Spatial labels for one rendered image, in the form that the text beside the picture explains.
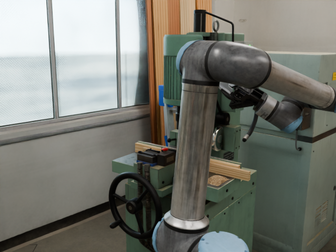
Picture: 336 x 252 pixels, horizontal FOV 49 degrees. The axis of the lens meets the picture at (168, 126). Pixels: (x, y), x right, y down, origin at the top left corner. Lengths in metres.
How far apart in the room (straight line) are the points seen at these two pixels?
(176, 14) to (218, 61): 2.48
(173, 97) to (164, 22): 1.75
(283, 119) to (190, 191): 0.53
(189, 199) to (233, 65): 0.43
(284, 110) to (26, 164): 1.92
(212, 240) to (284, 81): 0.52
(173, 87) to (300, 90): 0.60
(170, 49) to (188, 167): 0.65
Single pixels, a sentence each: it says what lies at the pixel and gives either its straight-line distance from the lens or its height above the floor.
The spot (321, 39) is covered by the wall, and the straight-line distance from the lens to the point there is 3.89.
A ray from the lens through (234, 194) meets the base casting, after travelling 1.84.
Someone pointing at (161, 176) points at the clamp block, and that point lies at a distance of 1.55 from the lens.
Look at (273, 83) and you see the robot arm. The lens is 1.13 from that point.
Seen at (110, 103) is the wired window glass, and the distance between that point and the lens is 3.20.
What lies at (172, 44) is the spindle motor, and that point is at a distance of 1.60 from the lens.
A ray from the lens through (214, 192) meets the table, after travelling 1.51.
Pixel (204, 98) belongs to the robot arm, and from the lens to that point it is 1.09.
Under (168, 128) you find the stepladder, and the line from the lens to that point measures 2.67.
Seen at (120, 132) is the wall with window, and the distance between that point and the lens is 3.23.
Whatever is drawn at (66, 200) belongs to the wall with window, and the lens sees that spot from 3.08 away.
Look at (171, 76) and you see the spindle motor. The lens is 1.62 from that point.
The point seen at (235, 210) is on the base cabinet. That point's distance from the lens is 1.90.
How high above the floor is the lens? 1.47
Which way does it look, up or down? 13 degrees down
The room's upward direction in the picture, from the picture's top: straight up
